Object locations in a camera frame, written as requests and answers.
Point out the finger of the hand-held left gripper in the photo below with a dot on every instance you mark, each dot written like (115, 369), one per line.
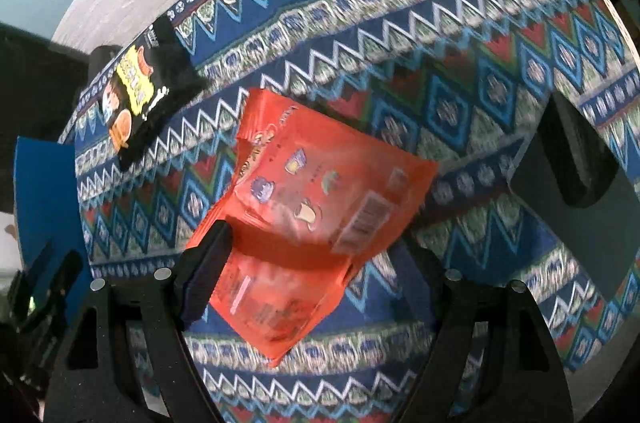
(67, 278)
(37, 268)

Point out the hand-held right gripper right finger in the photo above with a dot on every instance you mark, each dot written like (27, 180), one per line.
(422, 268)

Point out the blue cardboard box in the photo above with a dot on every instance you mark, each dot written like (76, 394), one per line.
(47, 203)

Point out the blue patterned tablecloth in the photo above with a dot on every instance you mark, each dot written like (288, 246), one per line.
(400, 53)

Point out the large black panel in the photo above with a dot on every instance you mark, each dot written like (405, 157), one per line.
(35, 103)

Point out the black snack packet yellow label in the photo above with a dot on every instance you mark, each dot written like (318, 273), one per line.
(150, 88)

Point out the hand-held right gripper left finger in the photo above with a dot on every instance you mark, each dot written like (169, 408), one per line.
(202, 278)

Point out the orange snack packet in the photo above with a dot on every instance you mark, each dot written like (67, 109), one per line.
(310, 183)

